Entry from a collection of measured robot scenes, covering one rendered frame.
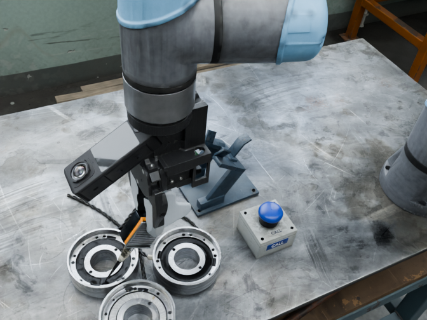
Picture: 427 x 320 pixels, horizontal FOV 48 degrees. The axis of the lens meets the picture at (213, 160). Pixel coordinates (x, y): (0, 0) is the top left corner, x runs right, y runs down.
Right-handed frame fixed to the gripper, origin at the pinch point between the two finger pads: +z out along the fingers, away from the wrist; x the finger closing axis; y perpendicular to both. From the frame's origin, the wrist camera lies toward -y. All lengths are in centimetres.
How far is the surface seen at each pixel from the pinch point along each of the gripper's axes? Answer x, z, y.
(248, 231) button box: -1.7, 10.0, 17.1
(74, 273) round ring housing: 3.0, 10.1, -10.3
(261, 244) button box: -5.4, 8.9, 17.1
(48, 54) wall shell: 159, 74, 18
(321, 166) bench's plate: 7.1, 13.1, 40.1
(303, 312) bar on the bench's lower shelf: -9.0, 36.6, 30.1
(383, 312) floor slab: -4, 93, 83
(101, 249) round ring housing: 5.3, 10.1, -5.3
